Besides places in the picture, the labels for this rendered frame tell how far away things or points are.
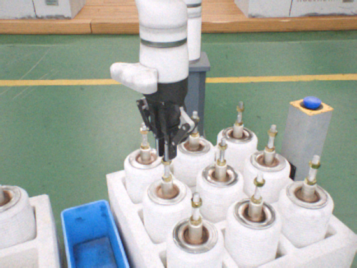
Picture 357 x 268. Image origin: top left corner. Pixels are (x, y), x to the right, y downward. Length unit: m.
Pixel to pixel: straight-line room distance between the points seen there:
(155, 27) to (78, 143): 0.88
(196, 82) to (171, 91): 0.63
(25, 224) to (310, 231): 0.53
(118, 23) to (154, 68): 2.08
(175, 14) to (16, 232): 0.49
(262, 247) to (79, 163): 0.75
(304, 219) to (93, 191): 0.64
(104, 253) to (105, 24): 1.93
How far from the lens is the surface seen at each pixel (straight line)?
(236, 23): 2.62
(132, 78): 0.49
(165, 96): 0.53
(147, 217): 0.69
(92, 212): 0.89
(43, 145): 1.35
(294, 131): 0.91
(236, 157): 0.84
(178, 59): 0.51
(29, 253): 0.74
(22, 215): 0.73
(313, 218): 0.69
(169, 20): 0.49
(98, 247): 0.93
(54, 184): 1.15
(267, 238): 0.63
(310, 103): 0.88
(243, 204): 0.66
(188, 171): 0.79
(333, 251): 0.74
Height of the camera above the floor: 0.70
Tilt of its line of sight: 32 degrees down
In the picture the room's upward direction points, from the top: straight up
